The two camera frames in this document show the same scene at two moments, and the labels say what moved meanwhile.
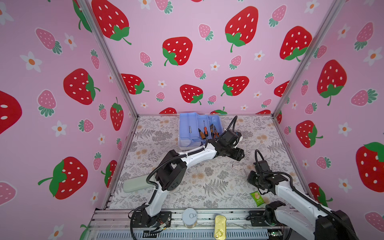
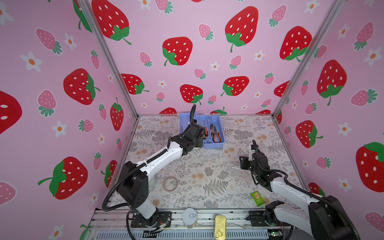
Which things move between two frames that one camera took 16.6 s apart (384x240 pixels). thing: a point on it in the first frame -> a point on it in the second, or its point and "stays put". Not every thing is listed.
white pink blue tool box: (189, 137) stays put
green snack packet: (257, 198) stays put
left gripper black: (237, 154) -> (200, 141)
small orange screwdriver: (206, 133) stays put
